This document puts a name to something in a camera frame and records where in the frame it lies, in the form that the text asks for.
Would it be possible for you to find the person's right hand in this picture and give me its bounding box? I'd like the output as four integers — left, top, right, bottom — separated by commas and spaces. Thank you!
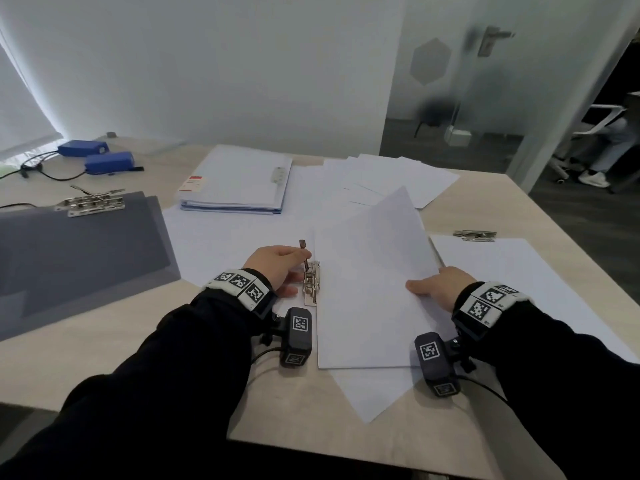
405, 266, 479, 314

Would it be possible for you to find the person's left hand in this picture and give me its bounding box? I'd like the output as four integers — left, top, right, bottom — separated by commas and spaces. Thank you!
242, 244, 312, 298

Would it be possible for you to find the pile of white paper sheets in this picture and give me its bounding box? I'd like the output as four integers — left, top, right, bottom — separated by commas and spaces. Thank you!
165, 153, 461, 424

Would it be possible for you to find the blue folder with dark logo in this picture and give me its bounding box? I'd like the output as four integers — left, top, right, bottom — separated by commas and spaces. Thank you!
181, 202, 283, 216

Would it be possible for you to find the stack of folders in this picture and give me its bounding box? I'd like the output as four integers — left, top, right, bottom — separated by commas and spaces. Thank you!
177, 144, 293, 211

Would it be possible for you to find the person's right forearm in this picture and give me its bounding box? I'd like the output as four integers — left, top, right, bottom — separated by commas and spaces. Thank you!
452, 299, 640, 480

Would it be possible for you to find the person's left forearm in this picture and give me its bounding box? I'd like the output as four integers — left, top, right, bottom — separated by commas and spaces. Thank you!
0, 287, 271, 480

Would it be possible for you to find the white wristband with black markers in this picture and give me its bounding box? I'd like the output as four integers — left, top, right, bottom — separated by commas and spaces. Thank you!
203, 268, 279, 315
452, 281, 533, 341

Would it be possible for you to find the white box behind glass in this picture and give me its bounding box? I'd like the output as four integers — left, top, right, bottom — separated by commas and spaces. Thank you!
443, 125, 473, 147

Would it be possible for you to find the dark chair behind glass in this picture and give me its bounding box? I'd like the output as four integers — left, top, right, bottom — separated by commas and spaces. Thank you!
413, 97, 459, 138

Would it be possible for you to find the blue battery pack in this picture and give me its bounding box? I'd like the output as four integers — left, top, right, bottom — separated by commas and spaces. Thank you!
83, 151, 136, 175
57, 140, 110, 157

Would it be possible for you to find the frosted glass door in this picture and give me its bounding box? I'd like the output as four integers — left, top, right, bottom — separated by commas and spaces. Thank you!
379, 0, 601, 173

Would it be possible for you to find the white office chair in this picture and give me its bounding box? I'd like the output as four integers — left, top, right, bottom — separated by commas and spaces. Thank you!
549, 103, 629, 185

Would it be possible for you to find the gray hexagon sticker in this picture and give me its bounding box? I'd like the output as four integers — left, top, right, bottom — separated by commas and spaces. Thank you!
409, 37, 453, 87

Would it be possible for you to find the white roller blind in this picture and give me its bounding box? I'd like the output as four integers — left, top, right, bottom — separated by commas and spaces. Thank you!
0, 34, 65, 155

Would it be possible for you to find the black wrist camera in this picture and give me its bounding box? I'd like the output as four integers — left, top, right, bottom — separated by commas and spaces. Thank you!
259, 307, 313, 369
413, 332, 476, 398

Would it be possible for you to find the silver door handle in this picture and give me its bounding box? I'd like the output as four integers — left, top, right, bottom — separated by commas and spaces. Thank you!
477, 25, 516, 58

